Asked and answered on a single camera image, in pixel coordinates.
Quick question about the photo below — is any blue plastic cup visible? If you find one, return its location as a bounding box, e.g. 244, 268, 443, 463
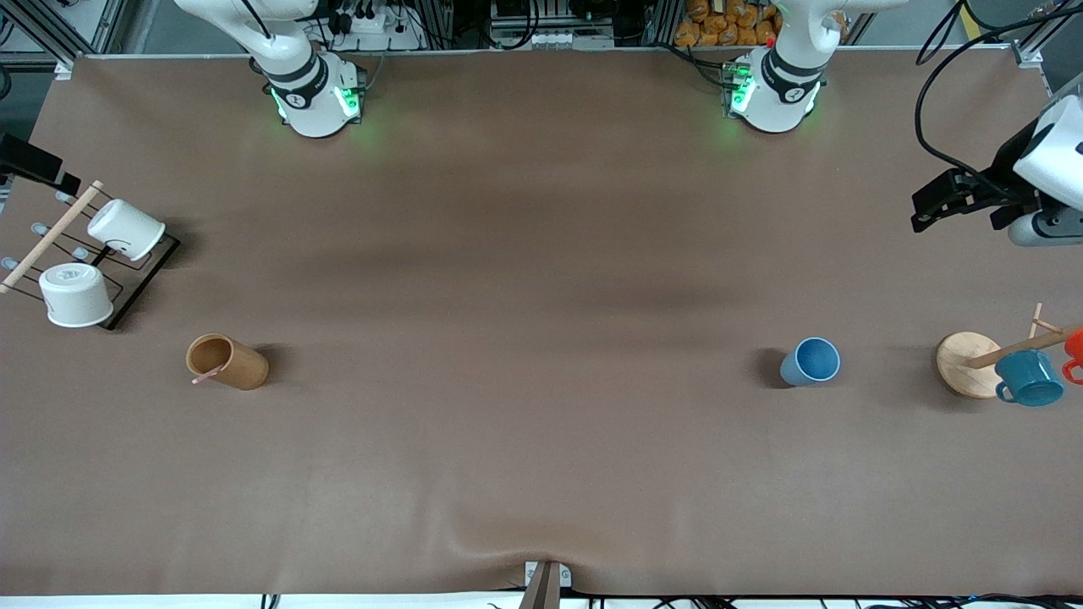
779, 337, 842, 388

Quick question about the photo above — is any white cup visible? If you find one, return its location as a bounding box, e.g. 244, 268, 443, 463
39, 263, 114, 328
87, 199, 167, 261

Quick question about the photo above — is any wooden mug tree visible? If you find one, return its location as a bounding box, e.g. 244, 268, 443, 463
936, 303, 1083, 400

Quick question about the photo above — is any teal enamel mug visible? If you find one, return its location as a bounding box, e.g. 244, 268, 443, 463
994, 349, 1065, 408

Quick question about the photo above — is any orange bread pile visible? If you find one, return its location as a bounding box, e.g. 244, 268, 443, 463
674, 0, 849, 48

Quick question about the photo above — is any brown wooden cylinder holder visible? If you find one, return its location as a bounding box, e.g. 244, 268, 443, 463
186, 333, 270, 392

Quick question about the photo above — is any white power strip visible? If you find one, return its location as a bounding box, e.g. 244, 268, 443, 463
326, 0, 409, 36

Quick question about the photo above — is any brown table mat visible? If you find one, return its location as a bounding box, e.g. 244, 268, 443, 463
0, 47, 1083, 597

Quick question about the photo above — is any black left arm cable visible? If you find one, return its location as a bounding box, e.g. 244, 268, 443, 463
915, 0, 1083, 200

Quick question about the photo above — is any aluminium frame profile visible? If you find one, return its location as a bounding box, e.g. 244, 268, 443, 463
1011, 0, 1083, 70
0, 0, 128, 70

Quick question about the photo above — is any black wire cup rack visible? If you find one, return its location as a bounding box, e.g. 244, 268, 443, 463
0, 180, 181, 331

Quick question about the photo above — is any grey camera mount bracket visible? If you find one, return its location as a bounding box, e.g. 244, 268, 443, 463
518, 560, 573, 609

